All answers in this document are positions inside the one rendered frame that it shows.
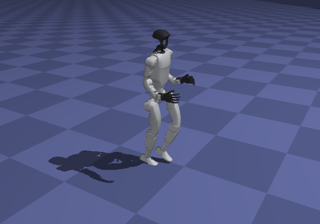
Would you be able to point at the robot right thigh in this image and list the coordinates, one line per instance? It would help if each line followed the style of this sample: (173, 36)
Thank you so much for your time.
(154, 116)

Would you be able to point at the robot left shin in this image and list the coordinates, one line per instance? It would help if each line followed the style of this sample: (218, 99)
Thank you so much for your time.
(169, 138)

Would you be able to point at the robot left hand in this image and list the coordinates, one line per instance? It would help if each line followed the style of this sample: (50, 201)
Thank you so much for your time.
(186, 79)

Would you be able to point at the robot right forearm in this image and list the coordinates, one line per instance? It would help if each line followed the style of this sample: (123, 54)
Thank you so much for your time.
(150, 89)

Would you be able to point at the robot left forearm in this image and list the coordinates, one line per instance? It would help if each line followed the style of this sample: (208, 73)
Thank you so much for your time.
(173, 80)

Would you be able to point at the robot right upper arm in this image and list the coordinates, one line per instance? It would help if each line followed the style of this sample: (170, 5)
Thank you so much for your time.
(150, 63)

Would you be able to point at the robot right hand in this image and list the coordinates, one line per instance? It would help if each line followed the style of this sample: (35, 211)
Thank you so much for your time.
(168, 97)

